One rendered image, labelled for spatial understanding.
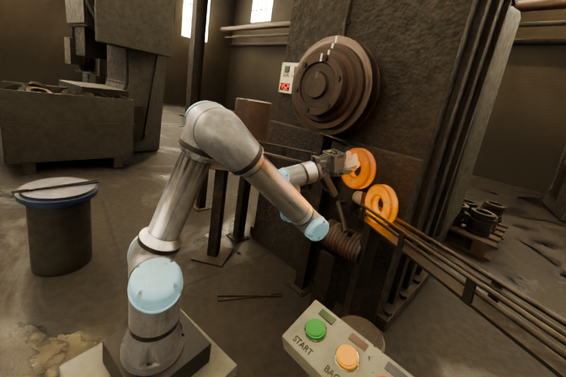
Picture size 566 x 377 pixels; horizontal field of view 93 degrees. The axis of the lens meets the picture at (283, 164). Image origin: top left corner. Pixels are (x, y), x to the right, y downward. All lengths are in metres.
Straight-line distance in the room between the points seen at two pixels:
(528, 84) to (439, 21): 5.97
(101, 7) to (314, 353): 3.35
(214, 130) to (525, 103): 6.93
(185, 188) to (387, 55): 1.08
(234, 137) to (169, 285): 0.37
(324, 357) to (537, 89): 6.95
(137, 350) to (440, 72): 1.36
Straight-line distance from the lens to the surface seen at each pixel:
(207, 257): 1.83
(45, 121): 3.21
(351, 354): 0.62
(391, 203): 1.03
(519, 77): 7.32
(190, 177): 0.73
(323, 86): 1.28
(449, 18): 1.39
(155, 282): 0.74
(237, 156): 0.60
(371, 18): 1.53
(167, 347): 0.84
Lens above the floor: 1.05
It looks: 15 degrees down
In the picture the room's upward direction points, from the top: 9 degrees clockwise
